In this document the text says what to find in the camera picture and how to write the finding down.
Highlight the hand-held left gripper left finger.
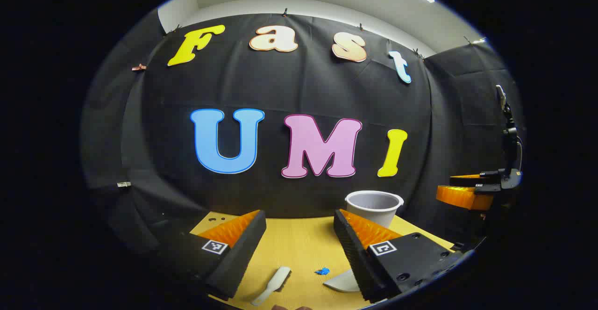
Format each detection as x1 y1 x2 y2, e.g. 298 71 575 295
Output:
157 209 267 301

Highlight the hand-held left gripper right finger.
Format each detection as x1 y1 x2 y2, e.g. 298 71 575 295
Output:
334 209 475 303

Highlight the white plastic dustpan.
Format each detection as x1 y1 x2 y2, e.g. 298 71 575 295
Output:
322 269 361 293

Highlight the white plastic garbage bin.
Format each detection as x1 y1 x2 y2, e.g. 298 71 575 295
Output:
345 190 405 229

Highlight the small white broom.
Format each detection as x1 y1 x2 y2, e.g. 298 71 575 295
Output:
251 266 292 307

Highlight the wooden desktop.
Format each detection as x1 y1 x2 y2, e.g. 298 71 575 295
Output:
189 211 456 310

